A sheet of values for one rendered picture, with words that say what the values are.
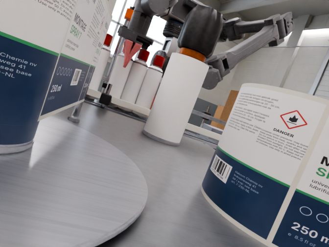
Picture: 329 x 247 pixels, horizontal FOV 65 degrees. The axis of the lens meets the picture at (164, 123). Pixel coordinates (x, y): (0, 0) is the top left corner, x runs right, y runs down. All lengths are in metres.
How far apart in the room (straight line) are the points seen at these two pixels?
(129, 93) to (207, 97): 6.70
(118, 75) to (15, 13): 0.62
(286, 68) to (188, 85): 6.01
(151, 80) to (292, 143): 0.62
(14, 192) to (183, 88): 0.42
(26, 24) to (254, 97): 0.22
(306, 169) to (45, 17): 0.25
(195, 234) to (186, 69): 0.38
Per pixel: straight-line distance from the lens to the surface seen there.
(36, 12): 0.22
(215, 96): 7.63
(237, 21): 1.49
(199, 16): 0.58
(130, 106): 0.81
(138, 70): 0.83
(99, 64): 0.81
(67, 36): 0.25
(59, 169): 0.23
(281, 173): 0.27
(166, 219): 0.24
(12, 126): 0.23
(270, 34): 1.13
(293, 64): 6.58
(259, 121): 0.29
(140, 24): 0.77
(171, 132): 0.55
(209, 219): 0.27
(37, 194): 0.19
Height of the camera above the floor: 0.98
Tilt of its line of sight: 6 degrees down
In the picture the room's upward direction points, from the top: 21 degrees clockwise
